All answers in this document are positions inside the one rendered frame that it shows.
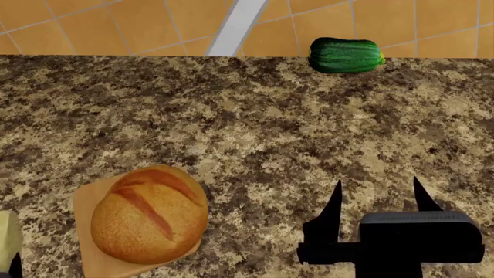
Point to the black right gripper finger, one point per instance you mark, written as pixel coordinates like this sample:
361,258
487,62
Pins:
424,199
327,220

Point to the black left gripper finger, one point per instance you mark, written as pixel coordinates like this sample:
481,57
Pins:
15,267

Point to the pale yellow cheese wedge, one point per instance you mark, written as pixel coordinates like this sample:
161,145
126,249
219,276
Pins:
8,237

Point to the round brown bread loaf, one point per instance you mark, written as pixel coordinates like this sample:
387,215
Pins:
148,214

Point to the light wooden cutting board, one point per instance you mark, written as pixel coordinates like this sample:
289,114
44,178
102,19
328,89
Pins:
85,220

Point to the dark green zucchini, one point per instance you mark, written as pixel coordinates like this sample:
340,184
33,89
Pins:
343,55

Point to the grey metal bar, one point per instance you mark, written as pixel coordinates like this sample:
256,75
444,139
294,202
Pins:
236,27

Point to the dark grey gripper camera box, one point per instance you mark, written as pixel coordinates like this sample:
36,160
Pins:
420,237

